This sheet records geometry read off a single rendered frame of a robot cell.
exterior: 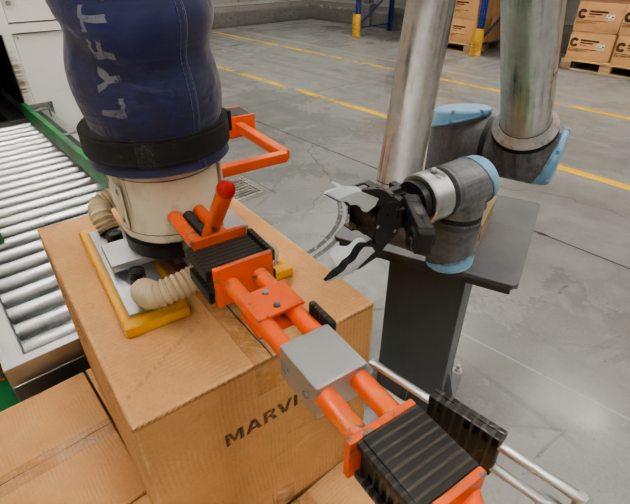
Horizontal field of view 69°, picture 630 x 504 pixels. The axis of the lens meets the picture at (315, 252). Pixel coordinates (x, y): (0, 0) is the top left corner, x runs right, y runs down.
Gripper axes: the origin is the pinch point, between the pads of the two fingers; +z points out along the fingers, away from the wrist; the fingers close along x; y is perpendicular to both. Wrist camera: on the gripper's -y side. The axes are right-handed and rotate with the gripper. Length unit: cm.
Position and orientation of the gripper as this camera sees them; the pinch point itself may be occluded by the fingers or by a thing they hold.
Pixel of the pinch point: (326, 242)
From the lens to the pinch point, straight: 66.0
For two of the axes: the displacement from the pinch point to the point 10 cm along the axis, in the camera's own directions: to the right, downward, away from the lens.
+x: -0.1, -8.3, -5.6
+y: -5.6, -4.6, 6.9
